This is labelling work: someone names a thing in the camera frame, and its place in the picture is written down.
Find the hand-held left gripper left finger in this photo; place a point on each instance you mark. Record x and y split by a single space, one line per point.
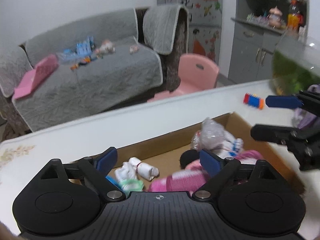
107 160

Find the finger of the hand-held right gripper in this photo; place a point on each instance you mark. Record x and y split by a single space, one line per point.
272 132
282 102

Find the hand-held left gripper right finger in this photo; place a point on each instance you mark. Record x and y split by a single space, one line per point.
210 163

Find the black and pink sock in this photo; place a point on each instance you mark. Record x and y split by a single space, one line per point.
188 157

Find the white sock with blue print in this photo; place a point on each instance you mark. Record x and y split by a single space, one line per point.
233 147

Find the clear plastic socks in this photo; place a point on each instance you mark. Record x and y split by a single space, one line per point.
212 132

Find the white sock bundle with band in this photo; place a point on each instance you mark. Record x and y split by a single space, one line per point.
137 171

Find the white and green sock bundle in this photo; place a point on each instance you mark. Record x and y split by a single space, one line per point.
131 185

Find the pink striped knitted sock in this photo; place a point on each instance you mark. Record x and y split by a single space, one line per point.
180 182

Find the shallow cardboard box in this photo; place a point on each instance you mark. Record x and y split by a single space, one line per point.
162 155

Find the white desktop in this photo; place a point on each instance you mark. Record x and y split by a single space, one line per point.
62 137

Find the blue and orange toy block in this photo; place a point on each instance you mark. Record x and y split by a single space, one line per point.
253 101

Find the glass fish tank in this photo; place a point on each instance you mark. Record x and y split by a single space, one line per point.
292 70

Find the grey cabinet with shelves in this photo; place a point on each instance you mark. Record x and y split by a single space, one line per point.
250 50

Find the grey covered sofa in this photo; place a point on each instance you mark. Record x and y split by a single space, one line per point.
100 80

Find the orange drink bottle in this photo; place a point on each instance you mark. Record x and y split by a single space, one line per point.
294 17

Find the row of small colourful ornaments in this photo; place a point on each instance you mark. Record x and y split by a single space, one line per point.
256 18

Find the pink plastic chair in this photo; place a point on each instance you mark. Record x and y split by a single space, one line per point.
192 75

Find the small orange toys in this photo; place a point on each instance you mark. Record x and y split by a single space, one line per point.
85 61

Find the floral printed refrigerator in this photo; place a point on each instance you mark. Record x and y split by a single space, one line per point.
207 30

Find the white and pink plush toy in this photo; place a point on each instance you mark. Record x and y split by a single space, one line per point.
106 47

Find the small pink toy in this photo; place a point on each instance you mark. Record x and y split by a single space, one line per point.
133 49

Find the blue plastic toy set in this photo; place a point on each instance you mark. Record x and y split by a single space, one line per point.
82 47

